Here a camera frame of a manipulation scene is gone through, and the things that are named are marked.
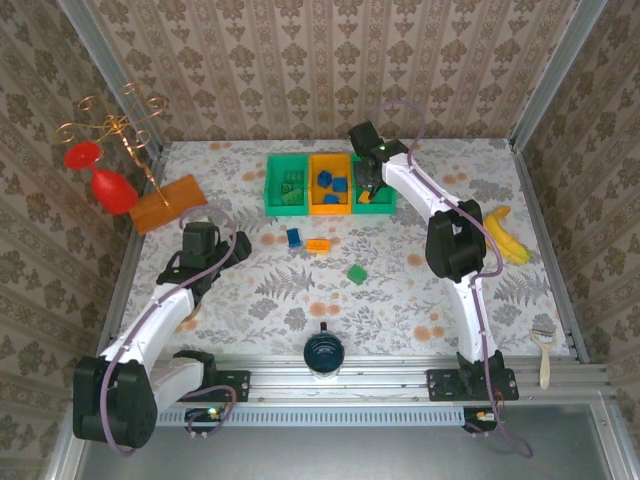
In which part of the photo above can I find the aluminium upright post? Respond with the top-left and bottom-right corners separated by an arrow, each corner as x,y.
508,0 -> 610,151
55,0 -> 169,159

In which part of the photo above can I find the orange plastic bin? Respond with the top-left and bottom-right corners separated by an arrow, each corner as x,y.
307,152 -> 354,217

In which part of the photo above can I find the red plastic wine glass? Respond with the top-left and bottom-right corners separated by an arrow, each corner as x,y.
63,141 -> 139,216

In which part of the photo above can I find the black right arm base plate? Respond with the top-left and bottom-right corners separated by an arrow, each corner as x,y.
425,368 -> 520,403

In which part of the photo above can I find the brown wooden block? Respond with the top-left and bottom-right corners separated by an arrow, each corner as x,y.
128,174 -> 209,236

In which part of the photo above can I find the black connector with wires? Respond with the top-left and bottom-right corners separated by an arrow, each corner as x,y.
184,407 -> 227,437
462,407 -> 501,437

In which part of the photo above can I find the small green plastic bin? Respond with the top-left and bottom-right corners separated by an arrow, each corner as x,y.
264,153 -> 310,217

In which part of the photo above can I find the yellow banana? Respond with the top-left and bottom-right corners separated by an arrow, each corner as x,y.
482,204 -> 532,265

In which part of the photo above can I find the grey metal panel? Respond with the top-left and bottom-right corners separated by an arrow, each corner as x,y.
49,399 -> 631,480

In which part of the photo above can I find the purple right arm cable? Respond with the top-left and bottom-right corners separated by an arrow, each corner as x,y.
369,99 -> 534,459

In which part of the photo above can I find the gold wire stand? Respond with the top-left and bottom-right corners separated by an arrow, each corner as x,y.
54,82 -> 171,209

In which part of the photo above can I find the dark blue mug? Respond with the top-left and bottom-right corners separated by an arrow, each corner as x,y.
302,321 -> 347,382

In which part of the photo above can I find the grey slotted cable duct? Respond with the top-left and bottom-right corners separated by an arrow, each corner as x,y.
154,405 -> 466,428

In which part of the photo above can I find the cream vegetable peeler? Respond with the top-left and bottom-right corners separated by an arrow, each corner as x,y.
529,327 -> 557,390

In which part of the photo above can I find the large green plastic bin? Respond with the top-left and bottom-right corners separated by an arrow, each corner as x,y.
349,152 -> 399,215

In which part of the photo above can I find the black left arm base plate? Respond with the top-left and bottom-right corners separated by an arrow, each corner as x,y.
160,368 -> 252,404

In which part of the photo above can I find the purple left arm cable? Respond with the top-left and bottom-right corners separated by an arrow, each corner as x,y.
99,205 -> 239,456

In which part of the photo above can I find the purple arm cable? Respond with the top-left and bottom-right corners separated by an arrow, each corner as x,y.
99,205 -> 239,456
369,99 -> 534,459

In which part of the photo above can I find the long aluminium base rail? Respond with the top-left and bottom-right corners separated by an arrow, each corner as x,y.
74,353 -> 609,404

